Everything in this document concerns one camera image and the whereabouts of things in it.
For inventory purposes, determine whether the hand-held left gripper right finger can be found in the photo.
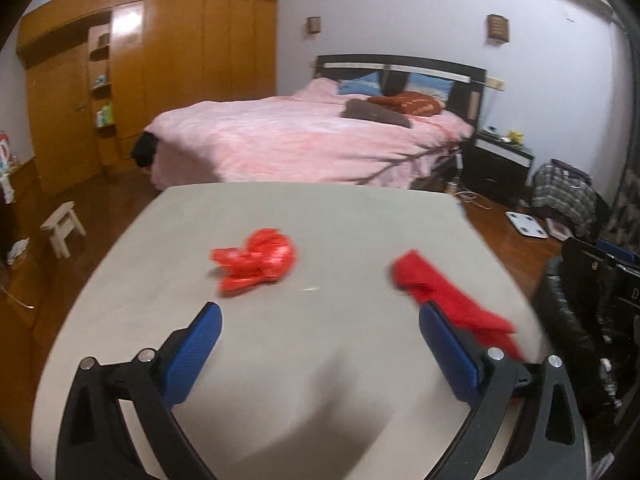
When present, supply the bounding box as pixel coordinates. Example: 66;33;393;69
418;301;587;480

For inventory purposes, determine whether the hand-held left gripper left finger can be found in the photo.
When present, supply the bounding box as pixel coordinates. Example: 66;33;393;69
55;301;223;480

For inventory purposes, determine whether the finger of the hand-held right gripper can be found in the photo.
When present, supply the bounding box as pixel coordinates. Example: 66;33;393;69
562;236;618;286
596;240;640;265

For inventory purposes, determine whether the red cloth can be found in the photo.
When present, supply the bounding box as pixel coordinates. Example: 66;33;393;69
391;249;523;361

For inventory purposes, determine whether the trash bin with black bag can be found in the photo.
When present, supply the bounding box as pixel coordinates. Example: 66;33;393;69
530;255;640;421

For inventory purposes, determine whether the red plastic bag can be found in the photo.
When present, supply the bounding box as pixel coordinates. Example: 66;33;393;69
209;228;299;296

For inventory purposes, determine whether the red white flat box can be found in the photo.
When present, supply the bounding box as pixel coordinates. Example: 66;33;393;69
546;217;573;241

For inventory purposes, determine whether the grey patterned curtain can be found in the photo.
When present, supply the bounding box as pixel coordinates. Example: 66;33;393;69
602;20;640;256

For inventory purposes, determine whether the white bathroom scale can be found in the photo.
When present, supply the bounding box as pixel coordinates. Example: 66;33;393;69
505;210;549;238

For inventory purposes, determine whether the plaid checked bag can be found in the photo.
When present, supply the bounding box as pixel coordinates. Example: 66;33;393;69
531;158;598;241

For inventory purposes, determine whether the dark nightstand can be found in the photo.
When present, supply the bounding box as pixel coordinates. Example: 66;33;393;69
462;129;536;207

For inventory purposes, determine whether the white wooden stool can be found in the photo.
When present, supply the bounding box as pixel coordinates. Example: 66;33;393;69
40;201;87;259

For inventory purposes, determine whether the white crumpled cloth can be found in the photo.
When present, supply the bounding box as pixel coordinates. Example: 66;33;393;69
5;237;31;266

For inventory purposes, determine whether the dark cloth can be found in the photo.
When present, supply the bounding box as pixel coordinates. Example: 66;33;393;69
131;131;161;170

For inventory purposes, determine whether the blue pillow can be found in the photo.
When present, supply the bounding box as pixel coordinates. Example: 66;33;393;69
407;73;457;106
338;71;383;97

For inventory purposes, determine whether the pink blanket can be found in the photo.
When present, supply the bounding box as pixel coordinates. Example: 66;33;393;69
145;78;475;191

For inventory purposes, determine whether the red-brown dotted cushion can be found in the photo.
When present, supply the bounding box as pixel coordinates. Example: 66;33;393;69
367;92;446;117

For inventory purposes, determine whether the brown cushion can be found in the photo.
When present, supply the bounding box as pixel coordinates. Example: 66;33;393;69
340;98;413;128

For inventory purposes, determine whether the dark wooden bed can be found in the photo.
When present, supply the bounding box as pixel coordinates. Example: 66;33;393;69
131;54;488;193

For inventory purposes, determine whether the wooden wardrobe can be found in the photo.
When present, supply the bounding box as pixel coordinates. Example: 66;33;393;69
15;0;279;196

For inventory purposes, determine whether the white power strip with cables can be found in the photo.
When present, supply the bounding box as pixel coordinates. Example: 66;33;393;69
445;152;496;210

